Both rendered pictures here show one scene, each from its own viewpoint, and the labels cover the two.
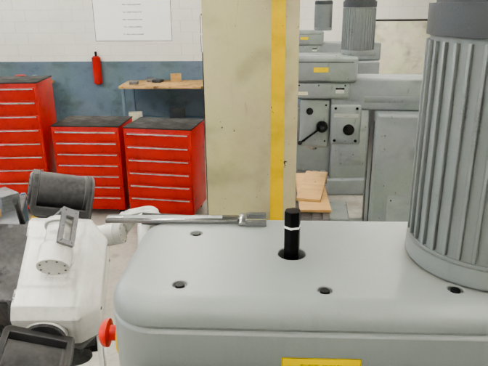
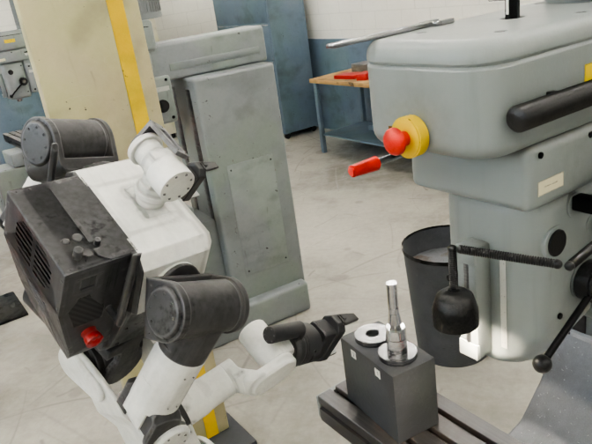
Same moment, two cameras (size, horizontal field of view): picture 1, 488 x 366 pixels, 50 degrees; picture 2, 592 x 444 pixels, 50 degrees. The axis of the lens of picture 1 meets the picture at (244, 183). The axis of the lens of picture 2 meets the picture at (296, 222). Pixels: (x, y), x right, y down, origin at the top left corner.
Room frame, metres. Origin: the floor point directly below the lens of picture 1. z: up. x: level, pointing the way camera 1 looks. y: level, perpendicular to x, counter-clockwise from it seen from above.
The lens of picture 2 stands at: (0.02, 0.82, 1.99)
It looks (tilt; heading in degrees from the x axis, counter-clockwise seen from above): 21 degrees down; 325
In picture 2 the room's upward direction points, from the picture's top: 8 degrees counter-clockwise
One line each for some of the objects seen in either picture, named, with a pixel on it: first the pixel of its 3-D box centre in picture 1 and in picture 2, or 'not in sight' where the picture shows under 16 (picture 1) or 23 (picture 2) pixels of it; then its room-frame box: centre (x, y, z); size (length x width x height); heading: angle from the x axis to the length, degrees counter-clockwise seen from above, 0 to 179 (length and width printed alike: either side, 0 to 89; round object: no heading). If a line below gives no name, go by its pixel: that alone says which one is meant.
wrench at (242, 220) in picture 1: (186, 218); (390, 32); (0.74, 0.09, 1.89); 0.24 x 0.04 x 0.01; 88
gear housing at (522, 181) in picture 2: not in sight; (530, 143); (0.62, -0.10, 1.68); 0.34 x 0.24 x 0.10; 87
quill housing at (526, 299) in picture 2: not in sight; (517, 263); (0.62, -0.07, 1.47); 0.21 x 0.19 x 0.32; 177
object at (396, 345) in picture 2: not in sight; (396, 340); (0.94, -0.06, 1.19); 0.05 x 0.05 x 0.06
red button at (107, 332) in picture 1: (111, 332); (397, 140); (0.64, 0.19, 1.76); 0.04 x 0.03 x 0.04; 177
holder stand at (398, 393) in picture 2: not in sight; (388, 376); (0.99, -0.06, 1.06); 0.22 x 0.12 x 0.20; 171
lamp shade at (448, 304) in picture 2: not in sight; (455, 306); (0.60, 0.13, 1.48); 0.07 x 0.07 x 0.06
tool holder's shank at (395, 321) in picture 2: not in sight; (393, 305); (0.94, -0.06, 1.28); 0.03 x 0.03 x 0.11
